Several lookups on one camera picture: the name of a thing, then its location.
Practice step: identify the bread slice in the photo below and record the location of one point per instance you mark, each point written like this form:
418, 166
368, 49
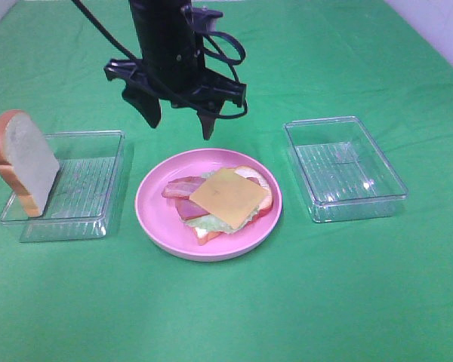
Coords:
265, 205
27, 163

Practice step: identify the green tablecloth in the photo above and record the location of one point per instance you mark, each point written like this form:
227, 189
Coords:
366, 290

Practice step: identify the clear plastic tray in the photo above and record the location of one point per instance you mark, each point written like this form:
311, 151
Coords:
81, 204
341, 172

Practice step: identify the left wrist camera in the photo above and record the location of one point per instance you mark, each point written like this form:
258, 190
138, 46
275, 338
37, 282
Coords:
204, 20

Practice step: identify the pink round plate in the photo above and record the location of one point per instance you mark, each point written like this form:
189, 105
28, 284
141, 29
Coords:
160, 220

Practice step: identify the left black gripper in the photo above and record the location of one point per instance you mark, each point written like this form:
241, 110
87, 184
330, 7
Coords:
172, 68

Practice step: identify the left clear plastic tray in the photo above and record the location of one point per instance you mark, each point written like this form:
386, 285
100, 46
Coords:
81, 204

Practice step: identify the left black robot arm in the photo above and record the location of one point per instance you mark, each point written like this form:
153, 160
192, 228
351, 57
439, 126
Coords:
162, 11

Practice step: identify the right clear plastic tray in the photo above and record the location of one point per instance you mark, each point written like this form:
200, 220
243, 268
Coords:
341, 172

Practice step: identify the yellow cheese slice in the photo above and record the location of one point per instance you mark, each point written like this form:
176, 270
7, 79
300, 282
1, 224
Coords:
227, 200

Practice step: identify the green lettuce leaf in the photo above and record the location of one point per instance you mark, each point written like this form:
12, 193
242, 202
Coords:
210, 223

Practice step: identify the bacon strip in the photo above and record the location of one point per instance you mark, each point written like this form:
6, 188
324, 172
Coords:
187, 209
182, 187

